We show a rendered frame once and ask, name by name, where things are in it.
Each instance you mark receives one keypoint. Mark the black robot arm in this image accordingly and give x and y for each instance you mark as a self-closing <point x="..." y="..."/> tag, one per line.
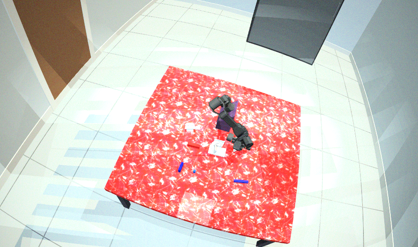
<point x="239" y="130"/>

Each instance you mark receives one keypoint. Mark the red flat bar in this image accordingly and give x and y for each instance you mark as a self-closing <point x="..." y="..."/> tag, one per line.
<point x="193" y="145"/>

